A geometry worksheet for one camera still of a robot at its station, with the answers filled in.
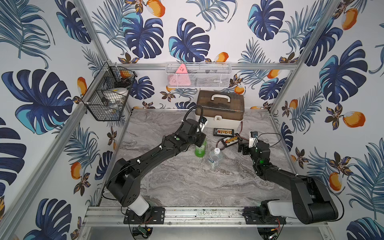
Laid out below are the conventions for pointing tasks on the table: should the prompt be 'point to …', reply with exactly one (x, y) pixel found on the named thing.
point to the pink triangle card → (181, 78)
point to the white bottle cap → (217, 149)
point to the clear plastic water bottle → (215, 157)
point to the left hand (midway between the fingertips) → (203, 131)
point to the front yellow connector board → (230, 140)
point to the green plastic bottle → (200, 151)
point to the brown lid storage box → (222, 110)
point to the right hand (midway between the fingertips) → (248, 139)
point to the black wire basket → (106, 98)
